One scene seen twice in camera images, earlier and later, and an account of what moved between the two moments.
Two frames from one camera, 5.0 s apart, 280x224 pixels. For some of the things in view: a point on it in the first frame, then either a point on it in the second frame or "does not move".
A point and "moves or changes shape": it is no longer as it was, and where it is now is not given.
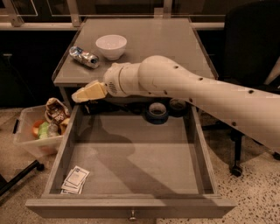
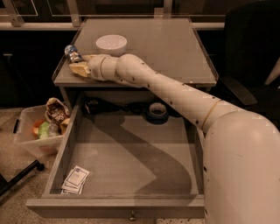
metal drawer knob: [133, 219] does not move
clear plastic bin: [24, 120] does not move
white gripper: [112, 79] to [94, 67]
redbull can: [84, 57] moves or changes shape
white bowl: [111, 45] does not move
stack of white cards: [74, 181] does not move
